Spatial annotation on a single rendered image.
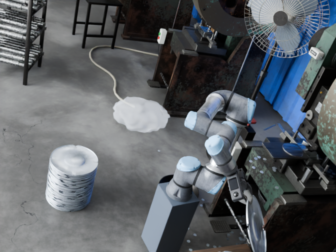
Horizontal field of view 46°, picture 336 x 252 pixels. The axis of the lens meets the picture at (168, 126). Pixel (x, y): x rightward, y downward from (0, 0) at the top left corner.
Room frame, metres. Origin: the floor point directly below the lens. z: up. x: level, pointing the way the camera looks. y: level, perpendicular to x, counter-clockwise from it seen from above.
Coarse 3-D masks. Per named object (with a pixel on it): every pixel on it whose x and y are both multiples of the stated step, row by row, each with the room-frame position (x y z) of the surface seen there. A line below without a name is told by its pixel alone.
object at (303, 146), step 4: (300, 144) 2.07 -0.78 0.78; (304, 144) 2.08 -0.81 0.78; (304, 148) 2.04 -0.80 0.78; (308, 148) 2.05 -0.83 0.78; (312, 148) 2.06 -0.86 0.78; (308, 152) 2.01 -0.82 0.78; (312, 152) 2.02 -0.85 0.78; (316, 152) 2.03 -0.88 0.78; (308, 156) 1.96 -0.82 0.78; (312, 156) 1.97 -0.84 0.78; (320, 156) 2.00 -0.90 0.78; (304, 160) 1.97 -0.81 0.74; (308, 160) 1.95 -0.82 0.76; (312, 160) 1.95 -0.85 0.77; (316, 160) 1.97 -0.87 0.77; (320, 160) 1.98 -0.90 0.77; (308, 164) 1.95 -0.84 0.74; (312, 164) 1.96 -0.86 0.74
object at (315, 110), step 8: (320, 88) 2.06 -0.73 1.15; (328, 88) 2.05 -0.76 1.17; (320, 96) 2.03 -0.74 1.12; (312, 104) 2.06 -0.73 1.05; (320, 104) 2.01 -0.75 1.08; (312, 112) 2.02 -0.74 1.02; (304, 120) 2.01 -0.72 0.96; (312, 120) 2.01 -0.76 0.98; (304, 128) 1.99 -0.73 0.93; (312, 128) 1.94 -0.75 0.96; (312, 136) 1.95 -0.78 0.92
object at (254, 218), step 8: (248, 200) 1.37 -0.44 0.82; (256, 200) 1.48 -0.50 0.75; (248, 208) 1.34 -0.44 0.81; (256, 208) 1.44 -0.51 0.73; (248, 216) 1.30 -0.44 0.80; (256, 216) 1.38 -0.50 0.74; (248, 224) 1.26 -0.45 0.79; (256, 224) 1.34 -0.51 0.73; (248, 232) 1.22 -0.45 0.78; (256, 232) 1.30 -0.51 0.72; (264, 232) 1.42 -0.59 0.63; (256, 240) 1.28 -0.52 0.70; (264, 240) 1.38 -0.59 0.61; (256, 248) 1.24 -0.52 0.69; (264, 248) 1.34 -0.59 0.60
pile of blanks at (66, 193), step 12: (48, 168) 1.81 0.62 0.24; (96, 168) 1.91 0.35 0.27; (48, 180) 1.80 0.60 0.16; (60, 180) 1.75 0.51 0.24; (72, 180) 1.75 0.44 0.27; (84, 180) 1.79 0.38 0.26; (48, 192) 1.78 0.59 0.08; (60, 192) 1.75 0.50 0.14; (72, 192) 1.77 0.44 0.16; (84, 192) 1.81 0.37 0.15; (60, 204) 1.75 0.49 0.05; (72, 204) 1.76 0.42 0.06; (84, 204) 1.83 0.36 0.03
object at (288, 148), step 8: (264, 144) 1.94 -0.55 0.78; (272, 144) 1.97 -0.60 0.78; (280, 144) 2.00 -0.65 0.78; (288, 144) 2.02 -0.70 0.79; (296, 144) 2.05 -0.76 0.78; (272, 152) 1.89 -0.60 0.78; (280, 152) 1.91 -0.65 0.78; (288, 152) 1.93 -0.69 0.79; (296, 152) 1.96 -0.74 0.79; (304, 152) 1.99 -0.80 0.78; (280, 160) 1.95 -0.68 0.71; (288, 160) 1.91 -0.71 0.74; (296, 160) 1.94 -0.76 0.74; (280, 168) 1.92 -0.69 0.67
